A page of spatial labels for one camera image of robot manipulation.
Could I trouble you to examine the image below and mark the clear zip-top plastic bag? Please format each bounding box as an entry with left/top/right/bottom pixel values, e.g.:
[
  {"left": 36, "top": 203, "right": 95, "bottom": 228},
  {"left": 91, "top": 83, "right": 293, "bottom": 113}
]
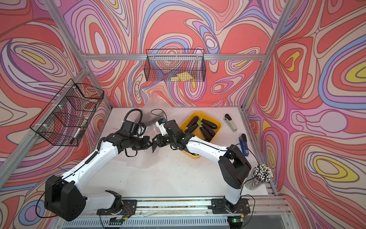
[{"left": 142, "top": 93, "right": 176, "bottom": 126}]

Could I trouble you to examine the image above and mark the black wire basket left wall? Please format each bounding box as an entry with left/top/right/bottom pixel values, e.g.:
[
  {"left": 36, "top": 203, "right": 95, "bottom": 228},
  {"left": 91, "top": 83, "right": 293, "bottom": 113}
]
[{"left": 30, "top": 80, "right": 104, "bottom": 147}]

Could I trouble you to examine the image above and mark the black wire basket back wall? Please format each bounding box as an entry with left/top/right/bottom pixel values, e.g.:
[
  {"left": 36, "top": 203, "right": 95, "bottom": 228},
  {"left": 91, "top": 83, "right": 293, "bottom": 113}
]
[{"left": 144, "top": 48, "right": 206, "bottom": 82}]

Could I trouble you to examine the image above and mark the yellow cloth in basket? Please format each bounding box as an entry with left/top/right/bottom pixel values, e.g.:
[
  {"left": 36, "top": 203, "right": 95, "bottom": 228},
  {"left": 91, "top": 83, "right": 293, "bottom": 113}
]
[{"left": 170, "top": 72, "right": 193, "bottom": 82}]

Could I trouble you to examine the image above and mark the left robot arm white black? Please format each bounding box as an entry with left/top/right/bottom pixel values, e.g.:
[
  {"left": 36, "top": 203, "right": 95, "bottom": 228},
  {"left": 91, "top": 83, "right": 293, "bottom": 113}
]
[{"left": 44, "top": 121, "right": 152, "bottom": 221}]

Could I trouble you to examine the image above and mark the aluminium frame post left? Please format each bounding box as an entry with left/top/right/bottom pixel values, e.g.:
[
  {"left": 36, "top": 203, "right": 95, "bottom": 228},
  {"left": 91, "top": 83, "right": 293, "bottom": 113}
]
[{"left": 1, "top": 1, "right": 109, "bottom": 194}]

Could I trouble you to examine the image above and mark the black wire basket wall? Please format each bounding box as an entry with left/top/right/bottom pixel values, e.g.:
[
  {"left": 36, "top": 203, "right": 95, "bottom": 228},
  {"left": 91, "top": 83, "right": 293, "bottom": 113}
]
[
  {"left": 30, "top": 80, "right": 104, "bottom": 147},
  {"left": 144, "top": 48, "right": 206, "bottom": 82}
]

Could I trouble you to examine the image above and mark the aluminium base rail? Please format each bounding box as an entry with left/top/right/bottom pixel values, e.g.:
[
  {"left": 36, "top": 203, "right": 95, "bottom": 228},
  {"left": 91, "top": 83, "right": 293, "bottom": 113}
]
[{"left": 50, "top": 195, "right": 298, "bottom": 229}]

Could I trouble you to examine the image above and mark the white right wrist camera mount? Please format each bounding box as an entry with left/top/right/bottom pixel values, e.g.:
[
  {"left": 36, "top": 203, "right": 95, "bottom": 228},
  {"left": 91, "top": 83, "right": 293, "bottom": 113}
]
[{"left": 155, "top": 118, "right": 167, "bottom": 136}]

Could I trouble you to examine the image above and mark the blue black tool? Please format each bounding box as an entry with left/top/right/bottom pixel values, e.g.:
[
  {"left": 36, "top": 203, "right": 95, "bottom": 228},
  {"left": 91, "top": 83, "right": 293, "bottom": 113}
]
[{"left": 239, "top": 134, "right": 249, "bottom": 156}]

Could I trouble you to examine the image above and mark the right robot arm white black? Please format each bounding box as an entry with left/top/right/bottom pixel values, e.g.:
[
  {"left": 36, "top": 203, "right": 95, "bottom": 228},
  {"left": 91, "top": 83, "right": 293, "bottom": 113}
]
[{"left": 152, "top": 118, "right": 252, "bottom": 212}]

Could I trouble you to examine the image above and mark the purple eggplant in tray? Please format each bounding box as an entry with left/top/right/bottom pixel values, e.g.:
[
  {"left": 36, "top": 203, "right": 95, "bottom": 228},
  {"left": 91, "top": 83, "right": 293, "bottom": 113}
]
[
  {"left": 185, "top": 123, "right": 199, "bottom": 133},
  {"left": 201, "top": 119, "right": 218, "bottom": 130},
  {"left": 186, "top": 115, "right": 199, "bottom": 128},
  {"left": 202, "top": 123, "right": 215, "bottom": 137},
  {"left": 200, "top": 127, "right": 212, "bottom": 142}
]

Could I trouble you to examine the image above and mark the yellow plastic tray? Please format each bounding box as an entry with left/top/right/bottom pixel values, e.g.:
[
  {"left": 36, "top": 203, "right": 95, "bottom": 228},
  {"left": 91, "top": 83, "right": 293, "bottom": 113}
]
[{"left": 180, "top": 111, "right": 222, "bottom": 159}]

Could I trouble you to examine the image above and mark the aluminium horizontal back bar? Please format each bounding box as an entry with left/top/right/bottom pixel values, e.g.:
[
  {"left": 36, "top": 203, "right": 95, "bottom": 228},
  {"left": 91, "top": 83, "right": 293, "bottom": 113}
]
[{"left": 82, "top": 54, "right": 266, "bottom": 61}]

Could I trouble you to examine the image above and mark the aluminium frame post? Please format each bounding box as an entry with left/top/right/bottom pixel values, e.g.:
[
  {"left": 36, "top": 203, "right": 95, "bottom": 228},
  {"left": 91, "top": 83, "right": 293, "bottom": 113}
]
[
  {"left": 241, "top": 0, "right": 298, "bottom": 111},
  {"left": 1, "top": 1, "right": 109, "bottom": 194}
]

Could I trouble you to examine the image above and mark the grey black stapler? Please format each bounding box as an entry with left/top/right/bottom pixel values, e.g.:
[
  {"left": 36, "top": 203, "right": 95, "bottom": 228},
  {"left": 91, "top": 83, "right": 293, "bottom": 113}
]
[{"left": 223, "top": 114, "right": 237, "bottom": 132}]

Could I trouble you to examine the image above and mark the aluminium frame post right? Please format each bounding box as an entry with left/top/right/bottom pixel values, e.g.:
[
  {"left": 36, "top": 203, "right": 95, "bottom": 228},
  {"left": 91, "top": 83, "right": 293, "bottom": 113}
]
[{"left": 241, "top": 0, "right": 298, "bottom": 111}]

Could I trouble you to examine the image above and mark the black corrugated cable hose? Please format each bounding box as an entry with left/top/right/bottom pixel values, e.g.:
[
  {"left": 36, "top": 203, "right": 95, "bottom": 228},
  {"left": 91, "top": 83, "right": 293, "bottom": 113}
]
[{"left": 123, "top": 108, "right": 144, "bottom": 124}]

